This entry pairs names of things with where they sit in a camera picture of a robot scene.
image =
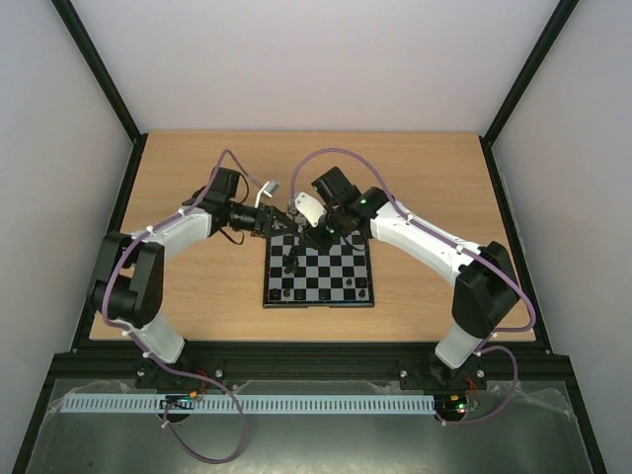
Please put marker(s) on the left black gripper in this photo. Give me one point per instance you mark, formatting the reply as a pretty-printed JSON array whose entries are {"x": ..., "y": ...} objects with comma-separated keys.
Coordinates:
[{"x": 264, "y": 224}]

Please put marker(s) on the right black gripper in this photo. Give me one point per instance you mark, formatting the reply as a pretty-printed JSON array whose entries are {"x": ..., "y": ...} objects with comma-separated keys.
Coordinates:
[{"x": 320, "y": 232}]

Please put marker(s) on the black white chess board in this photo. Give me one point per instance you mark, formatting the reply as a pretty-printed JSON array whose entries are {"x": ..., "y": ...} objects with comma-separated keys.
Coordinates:
[{"x": 300, "y": 276}]

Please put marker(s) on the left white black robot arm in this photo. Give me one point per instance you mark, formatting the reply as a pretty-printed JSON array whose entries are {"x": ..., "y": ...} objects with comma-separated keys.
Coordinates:
[{"x": 127, "y": 283}]

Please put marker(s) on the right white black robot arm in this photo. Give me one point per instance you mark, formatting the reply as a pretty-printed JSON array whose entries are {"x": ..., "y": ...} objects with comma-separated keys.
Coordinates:
[{"x": 482, "y": 277}]

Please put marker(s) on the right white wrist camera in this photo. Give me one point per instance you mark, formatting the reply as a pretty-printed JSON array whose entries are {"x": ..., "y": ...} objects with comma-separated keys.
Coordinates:
[{"x": 307, "y": 211}]

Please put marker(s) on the light blue slotted cable duct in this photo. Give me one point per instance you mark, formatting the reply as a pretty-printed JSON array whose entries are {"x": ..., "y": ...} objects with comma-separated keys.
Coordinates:
[{"x": 250, "y": 404}]

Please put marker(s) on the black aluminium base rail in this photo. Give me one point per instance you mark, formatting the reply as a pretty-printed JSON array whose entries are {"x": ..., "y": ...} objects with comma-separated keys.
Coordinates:
[{"x": 409, "y": 364}]

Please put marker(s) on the left black frame post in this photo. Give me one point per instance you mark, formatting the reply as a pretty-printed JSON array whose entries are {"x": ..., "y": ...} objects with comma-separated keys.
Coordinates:
[{"x": 74, "y": 25}]

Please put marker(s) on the black frame post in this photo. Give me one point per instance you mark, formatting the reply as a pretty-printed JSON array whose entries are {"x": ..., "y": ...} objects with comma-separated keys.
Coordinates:
[
  {"x": 553, "y": 28},
  {"x": 74, "y": 25}
]

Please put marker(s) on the right black frame post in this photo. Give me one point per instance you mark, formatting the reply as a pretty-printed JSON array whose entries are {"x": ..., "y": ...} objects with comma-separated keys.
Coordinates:
[{"x": 553, "y": 28}]

